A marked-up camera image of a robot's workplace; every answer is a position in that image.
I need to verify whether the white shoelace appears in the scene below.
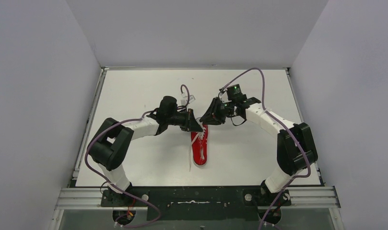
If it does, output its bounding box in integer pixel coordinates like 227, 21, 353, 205
188, 119, 210, 172

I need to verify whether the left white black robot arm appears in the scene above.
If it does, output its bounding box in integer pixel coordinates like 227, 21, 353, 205
85, 96, 223, 207

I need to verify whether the red canvas sneaker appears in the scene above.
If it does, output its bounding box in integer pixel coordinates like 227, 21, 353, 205
190, 124, 209, 167

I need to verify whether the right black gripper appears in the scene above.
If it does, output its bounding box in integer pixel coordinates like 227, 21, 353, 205
200, 97, 236, 125

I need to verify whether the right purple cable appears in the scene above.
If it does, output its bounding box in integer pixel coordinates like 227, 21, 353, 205
221, 67, 312, 230

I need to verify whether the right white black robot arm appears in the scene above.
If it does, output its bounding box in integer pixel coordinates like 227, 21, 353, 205
212, 84, 318, 205

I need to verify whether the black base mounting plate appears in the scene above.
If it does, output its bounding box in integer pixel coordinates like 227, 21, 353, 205
100, 185, 292, 221

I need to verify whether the aluminium frame rail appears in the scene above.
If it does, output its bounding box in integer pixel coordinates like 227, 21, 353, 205
55, 186, 341, 210

